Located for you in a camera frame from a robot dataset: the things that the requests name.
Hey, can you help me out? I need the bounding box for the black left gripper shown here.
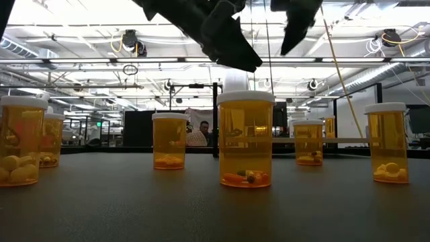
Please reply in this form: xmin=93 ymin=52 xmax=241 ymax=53
xmin=132 ymin=0 xmax=263 ymax=73

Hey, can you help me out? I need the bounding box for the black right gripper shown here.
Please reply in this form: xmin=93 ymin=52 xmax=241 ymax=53
xmin=270 ymin=0 xmax=323 ymax=56

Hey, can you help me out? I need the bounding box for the large orange pill bottle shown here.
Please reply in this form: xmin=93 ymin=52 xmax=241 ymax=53
xmin=151 ymin=112 xmax=190 ymax=171
xmin=292 ymin=119 xmax=325 ymax=167
xmin=42 ymin=112 xmax=66 ymax=169
xmin=216 ymin=89 xmax=276 ymax=189

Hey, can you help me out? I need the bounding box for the small orange pill bottle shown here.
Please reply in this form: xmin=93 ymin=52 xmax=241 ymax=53
xmin=0 ymin=95 xmax=50 ymax=188
xmin=324 ymin=115 xmax=337 ymax=139
xmin=363 ymin=102 xmax=410 ymax=185

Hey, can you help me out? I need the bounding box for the person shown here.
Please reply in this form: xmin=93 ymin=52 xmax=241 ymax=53
xmin=186 ymin=120 xmax=213 ymax=148

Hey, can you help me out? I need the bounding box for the black partition panel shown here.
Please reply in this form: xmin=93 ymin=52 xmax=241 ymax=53
xmin=123 ymin=110 xmax=189 ymax=148

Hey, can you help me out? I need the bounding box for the dark monitor screen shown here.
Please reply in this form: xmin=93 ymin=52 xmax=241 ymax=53
xmin=406 ymin=104 xmax=430 ymax=135

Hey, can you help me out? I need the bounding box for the black table mat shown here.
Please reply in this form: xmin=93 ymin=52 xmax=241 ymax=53
xmin=0 ymin=147 xmax=430 ymax=242

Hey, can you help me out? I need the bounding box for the yellow cable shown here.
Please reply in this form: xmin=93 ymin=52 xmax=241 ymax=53
xmin=318 ymin=6 xmax=366 ymax=139

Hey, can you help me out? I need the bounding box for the silver ventilation duct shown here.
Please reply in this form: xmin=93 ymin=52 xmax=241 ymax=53
xmin=0 ymin=36 xmax=41 ymax=61
xmin=335 ymin=43 xmax=430 ymax=97

